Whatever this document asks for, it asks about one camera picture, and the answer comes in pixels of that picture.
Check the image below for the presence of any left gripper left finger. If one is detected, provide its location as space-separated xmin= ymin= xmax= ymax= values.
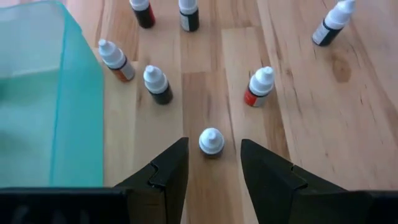
xmin=114 ymin=136 xmax=190 ymax=224

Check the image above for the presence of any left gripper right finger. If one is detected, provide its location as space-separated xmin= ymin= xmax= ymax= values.
xmin=241 ymin=139 xmax=346 ymax=224

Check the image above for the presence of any small white-capped dye bottle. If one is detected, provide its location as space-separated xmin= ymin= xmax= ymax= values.
xmin=198 ymin=127 xmax=226 ymax=158

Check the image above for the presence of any small orange-red dye bottle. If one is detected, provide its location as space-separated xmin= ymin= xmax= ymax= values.
xmin=243 ymin=65 xmax=275 ymax=108

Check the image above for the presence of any small purple dye bottle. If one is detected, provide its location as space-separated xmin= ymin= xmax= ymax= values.
xmin=142 ymin=64 xmax=174 ymax=106

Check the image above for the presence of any small dark red dye bottle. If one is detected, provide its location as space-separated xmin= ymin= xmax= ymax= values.
xmin=129 ymin=0 xmax=156 ymax=29

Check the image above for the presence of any small green dye bottle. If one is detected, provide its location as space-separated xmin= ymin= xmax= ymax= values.
xmin=312 ymin=0 xmax=358 ymax=47

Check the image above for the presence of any small brown dye bottle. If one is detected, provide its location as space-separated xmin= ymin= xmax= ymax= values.
xmin=98 ymin=38 xmax=136 ymax=83

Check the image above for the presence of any translucent teal plastic bin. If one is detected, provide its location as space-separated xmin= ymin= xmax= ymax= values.
xmin=0 ymin=0 xmax=105 ymax=189

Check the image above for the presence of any small blue dye bottle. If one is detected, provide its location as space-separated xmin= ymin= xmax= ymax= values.
xmin=177 ymin=0 xmax=200 ymax=32

